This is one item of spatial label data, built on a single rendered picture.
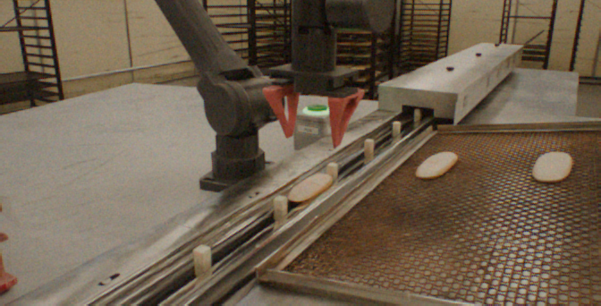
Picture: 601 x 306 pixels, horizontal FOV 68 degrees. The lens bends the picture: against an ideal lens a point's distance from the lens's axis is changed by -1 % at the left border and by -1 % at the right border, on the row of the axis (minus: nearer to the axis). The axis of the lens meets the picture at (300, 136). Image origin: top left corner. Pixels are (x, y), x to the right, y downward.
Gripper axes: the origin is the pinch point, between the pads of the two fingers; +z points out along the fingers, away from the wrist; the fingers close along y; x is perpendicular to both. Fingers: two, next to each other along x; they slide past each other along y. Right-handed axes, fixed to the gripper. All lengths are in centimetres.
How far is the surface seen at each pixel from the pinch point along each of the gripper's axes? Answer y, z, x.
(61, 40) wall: -440, 29, 228
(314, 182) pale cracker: 0.4, 6.9, 0.0
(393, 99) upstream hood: -5.0, 4.1, 45.2
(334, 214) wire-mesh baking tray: 10.0, 3.6, -12.6
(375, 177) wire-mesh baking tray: 9.9, 3.4, -1.4
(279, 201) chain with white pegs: 0.7, 6.0, -9.1
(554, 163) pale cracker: 29.0, -0.7, 4.0
